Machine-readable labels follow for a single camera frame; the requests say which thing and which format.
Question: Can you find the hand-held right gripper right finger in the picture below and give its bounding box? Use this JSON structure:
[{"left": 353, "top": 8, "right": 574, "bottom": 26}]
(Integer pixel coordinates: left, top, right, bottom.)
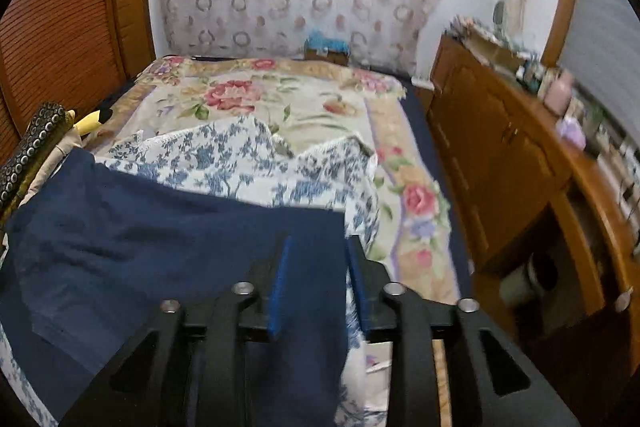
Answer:
[{"left": 346, "top": 234, "right": 581, "bottom": 427}]

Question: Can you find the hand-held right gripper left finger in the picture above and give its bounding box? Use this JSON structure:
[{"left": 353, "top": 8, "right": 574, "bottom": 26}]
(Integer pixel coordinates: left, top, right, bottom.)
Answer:
[{"left": 60, "top": 234, "right": 296, "bottom": 427}]

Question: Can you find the navy printed t-shirt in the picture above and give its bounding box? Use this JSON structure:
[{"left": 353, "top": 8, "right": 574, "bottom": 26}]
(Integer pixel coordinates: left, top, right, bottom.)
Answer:
[{"left": 0, "top": 149, "right": 351, "bottom": 427}]

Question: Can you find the blue floral bed sheet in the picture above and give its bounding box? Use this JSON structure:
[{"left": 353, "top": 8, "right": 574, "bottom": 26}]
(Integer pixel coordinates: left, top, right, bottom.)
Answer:
[{"left": 0, "top": 114, "right": 381, "bottom": 427}]

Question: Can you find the pink floral blanket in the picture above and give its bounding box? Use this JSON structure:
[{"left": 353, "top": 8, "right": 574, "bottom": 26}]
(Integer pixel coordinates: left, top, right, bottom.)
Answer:
[{"left": 107, "top": 56, "right": 463, "bottom": 308}]

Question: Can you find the wooden sideboard cabinet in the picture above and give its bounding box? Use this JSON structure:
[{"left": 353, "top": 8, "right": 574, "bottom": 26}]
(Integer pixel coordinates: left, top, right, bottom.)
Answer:
[{"left": 425, "top": 29, "right": 640, "bottom": 358}]

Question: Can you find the small cardboard box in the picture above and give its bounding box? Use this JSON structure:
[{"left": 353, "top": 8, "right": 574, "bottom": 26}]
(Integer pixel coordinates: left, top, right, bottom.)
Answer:
[{"left": 305, "top": 48, "right": 348, "bottom": 66}]

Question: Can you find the blue bag on box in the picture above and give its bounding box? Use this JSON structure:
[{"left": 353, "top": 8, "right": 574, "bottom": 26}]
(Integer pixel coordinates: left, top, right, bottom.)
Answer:
[{"left": 305, "top": 31, "right": 348, "bottom": 52}]

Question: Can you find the yellow plush toy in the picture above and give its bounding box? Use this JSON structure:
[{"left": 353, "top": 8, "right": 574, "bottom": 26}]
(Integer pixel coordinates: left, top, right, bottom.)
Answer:
[{"left": 72, "top": 109, "right": 113, "bottom": 138}]

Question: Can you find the purple tissue pack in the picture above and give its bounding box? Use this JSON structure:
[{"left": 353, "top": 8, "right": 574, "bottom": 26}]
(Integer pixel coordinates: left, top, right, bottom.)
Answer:
[{"left": 557, "top": 117, "right": 587, "bottom": 150}]

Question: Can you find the open cardboard box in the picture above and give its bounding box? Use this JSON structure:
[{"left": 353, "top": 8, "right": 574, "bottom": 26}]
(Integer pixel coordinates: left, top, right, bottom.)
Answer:
[{"left": 462, "top": 24, "right": 526, "bottom": 72}]

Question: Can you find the pink thermos jug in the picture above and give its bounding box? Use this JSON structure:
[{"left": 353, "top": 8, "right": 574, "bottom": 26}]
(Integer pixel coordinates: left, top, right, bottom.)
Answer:
[{"left": 545, "top": 69, "right": 575, "bottom": 115}]

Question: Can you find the dark circle-print cloth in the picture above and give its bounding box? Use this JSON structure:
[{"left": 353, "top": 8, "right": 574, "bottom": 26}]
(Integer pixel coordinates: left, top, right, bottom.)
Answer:
[{"left": 0, "top": 102, "right": 73, "bottom": 212}]

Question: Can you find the wooden louvered wardrobe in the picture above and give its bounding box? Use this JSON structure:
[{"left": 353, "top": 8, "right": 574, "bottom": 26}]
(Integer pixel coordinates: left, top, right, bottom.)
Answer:
[{"left": 0, "top": 0, "right": 156, "bottom": 168}]

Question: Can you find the grey window blind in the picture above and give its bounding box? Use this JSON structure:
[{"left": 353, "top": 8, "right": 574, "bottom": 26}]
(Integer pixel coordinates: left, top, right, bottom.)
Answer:
[{"left": 565, "top": 0, "right": 640, "bottom": 188}]

